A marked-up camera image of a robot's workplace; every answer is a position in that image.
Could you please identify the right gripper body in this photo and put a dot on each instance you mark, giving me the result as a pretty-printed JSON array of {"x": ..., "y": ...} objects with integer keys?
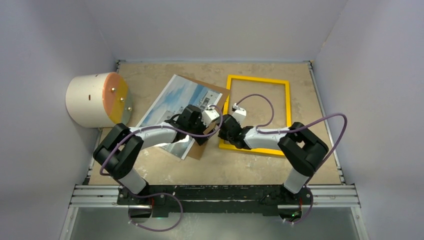
[{"x": 225, "y": 136}]

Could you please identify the yellow picture frame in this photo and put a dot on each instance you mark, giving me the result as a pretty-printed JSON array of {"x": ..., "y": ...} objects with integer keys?
[{"x": 288, "y": 112}]

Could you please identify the building photo print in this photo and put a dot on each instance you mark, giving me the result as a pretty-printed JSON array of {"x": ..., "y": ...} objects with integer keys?
[{"x": 177, "y": 94}]

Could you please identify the brown cardboard backing board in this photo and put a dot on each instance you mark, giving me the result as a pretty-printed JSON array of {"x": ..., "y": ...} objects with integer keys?
[{"x": 196, "y": 151}]

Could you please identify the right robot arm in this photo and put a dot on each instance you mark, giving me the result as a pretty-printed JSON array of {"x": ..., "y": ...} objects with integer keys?
[{"x": 302, "y": 148}]

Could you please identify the white cylinder with coloured face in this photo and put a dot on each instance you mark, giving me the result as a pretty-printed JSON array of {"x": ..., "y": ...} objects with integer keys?
[{"x": 99, "y": 100}]

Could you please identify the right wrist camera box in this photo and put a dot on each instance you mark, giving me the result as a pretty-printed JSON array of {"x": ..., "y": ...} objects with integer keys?
[{"x": 238, "y": 113}]

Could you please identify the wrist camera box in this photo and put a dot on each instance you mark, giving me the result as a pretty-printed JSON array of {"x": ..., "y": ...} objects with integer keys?
[
  {"x": 209, "y": 116},
  {"x": 238, "y": 113}
]

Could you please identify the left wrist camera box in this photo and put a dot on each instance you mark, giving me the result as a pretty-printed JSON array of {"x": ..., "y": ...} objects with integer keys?
[{"x": 209, "y": 116}]

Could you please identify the aluminium rail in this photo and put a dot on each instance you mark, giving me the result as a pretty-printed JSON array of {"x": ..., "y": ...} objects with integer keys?
[{"x": 322, "y": 196}]

